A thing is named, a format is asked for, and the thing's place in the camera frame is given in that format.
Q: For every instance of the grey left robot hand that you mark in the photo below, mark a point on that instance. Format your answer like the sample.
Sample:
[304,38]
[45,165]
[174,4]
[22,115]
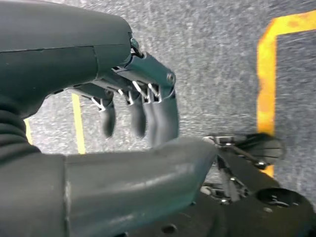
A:
[62,49]

